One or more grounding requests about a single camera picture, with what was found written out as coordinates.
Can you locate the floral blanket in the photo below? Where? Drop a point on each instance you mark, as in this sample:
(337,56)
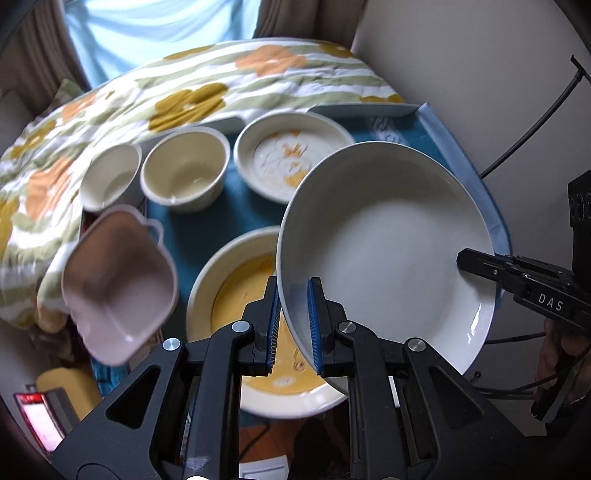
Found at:
(138,101)

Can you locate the large white bowl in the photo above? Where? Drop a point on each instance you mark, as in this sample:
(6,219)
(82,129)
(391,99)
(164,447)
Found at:
(392,240)

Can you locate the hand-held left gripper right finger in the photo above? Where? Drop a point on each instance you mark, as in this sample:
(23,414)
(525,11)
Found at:
(314,323)

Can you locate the yellow plate with cream rim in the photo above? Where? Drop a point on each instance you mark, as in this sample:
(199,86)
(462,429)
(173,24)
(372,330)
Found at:
(240,286)

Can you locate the red lit device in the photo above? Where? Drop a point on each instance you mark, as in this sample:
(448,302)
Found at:
(41,420)

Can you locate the teal tablecloth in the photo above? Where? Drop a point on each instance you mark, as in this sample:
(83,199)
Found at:
(240,212)

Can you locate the small white ceramic bowl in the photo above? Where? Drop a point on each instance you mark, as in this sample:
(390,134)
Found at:
(111,180)

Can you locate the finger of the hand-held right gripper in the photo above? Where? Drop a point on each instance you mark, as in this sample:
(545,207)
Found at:
(540,295)

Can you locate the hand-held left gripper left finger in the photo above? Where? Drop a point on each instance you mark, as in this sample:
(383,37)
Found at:
(273,323)

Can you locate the cream ceramic bowl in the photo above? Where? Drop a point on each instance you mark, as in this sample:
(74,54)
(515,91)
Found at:
(184,166)

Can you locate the cartoon print plate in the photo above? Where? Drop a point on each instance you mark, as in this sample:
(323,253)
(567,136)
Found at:
(277,157)

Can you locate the yellow object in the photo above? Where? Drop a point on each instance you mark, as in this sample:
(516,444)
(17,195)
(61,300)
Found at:
(69,387)

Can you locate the light blue sheer curtain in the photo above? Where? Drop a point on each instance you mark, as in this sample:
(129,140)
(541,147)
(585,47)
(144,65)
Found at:
(157,32)

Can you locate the person's right hand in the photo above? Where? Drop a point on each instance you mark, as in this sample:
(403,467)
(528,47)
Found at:
(549,341)

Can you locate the beige curtain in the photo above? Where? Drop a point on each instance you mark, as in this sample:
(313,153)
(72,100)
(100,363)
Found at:
(41,46)
(304,21)

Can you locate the black curved tube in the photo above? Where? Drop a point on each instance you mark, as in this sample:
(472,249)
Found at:
(535,138)

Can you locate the green patterned pillow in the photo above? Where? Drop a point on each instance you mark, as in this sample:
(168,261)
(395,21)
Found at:
(69,92)

